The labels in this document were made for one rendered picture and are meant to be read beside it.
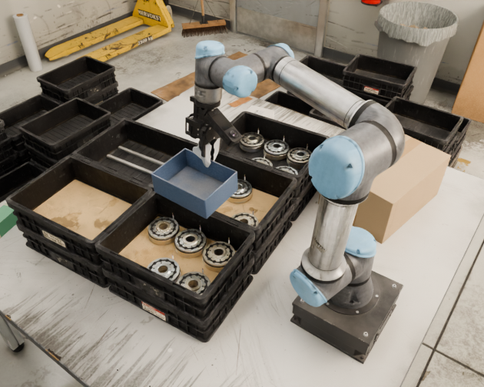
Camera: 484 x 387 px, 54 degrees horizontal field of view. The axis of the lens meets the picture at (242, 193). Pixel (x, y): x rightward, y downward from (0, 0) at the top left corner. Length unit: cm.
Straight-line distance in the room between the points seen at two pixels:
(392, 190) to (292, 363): 69
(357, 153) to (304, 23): 383
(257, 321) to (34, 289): 75
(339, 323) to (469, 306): 133
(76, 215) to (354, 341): 101
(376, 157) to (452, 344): 165
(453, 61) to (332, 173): 344
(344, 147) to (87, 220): 104
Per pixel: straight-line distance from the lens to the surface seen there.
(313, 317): 145
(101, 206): 176
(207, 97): 128
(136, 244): 159
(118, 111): 317
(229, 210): 167
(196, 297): 130
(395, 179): 178
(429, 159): 192
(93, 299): 165
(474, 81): 407
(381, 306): 149
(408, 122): 292
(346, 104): 110
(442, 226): 195
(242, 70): 117
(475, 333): 258
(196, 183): 142
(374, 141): 98
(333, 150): 93
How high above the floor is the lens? 197
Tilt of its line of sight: 41 degrees down
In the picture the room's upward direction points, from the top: straight up
